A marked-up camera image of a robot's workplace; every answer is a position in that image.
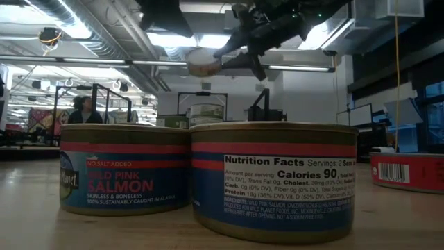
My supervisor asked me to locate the blue pink salmon can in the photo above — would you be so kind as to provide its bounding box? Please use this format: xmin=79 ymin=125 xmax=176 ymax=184
xmin=58 ymin=123 xmax=191 ymax=217
xmin=189 ymin=120 xmax=359 ymax=244

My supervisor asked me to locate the colourful cloth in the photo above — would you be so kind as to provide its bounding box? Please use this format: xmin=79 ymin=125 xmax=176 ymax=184
xmin=26 ymin=106 xmax=72 ymax=137

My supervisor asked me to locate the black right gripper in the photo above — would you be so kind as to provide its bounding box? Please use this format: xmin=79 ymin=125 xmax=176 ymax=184
xmin=212 ymin=3 xmax=309 ymax=82

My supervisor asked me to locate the white board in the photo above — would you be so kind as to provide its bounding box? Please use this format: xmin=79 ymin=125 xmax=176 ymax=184
xmin=335 ymin=103 xmax=375 ymax=128

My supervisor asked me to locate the black stand with box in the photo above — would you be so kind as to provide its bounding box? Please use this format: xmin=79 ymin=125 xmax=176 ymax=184
xmin=248 ymin=87 xmax=288 ymax=122

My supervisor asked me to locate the black ceiling camera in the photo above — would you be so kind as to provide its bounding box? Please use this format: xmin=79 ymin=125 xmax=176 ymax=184
xmin=37 ymin=26 xmax=64 ymax=48

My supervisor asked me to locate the bright ceiling light panel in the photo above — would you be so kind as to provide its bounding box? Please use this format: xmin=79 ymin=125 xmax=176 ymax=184
xmin=146 ymin=31 xmax=250 ymax=50

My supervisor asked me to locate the red seafood can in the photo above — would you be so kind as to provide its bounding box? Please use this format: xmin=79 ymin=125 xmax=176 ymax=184
xmin=369 ymin=151 xmax=444 ymax=195

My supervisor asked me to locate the person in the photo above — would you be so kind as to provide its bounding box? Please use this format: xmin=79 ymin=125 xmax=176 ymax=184
xmin=67 ymin=95 xmax=104 ymax=125

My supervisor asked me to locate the blue-lit window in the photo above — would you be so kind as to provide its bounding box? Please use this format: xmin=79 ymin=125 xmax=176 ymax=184
xmin=423 ymin=81 xmax=444 ymax=147

